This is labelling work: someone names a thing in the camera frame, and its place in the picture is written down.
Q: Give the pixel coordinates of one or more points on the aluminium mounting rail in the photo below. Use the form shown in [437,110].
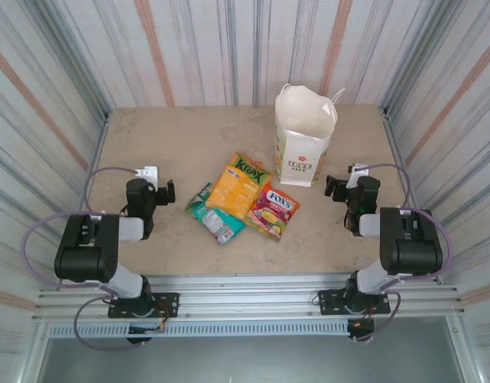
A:
[249,295]

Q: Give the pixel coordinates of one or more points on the orange snack bag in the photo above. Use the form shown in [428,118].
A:
[233,193]

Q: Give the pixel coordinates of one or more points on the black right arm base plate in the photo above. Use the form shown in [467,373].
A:
[329,301]

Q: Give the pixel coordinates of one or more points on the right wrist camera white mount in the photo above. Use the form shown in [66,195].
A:
[354,175]

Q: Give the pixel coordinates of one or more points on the white paper bag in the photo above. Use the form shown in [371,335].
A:
[301,155]

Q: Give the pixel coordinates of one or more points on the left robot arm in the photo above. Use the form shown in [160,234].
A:
[81,255]

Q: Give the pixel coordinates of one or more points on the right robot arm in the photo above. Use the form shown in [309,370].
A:
[408,251]

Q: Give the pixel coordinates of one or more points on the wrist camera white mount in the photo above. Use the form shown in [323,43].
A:
[354,175]
[147,173]

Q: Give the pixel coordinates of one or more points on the teal snack bag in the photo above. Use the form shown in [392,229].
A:
[217,225]

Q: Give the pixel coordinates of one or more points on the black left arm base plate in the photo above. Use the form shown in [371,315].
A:
[167,301]

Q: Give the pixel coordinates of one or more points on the Fox's candy bag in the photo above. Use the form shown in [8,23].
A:
[273,213]

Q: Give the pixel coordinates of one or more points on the grey metal panel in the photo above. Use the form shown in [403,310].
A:
[249,363]

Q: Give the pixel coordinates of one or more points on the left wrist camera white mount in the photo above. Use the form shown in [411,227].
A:
[147,173]

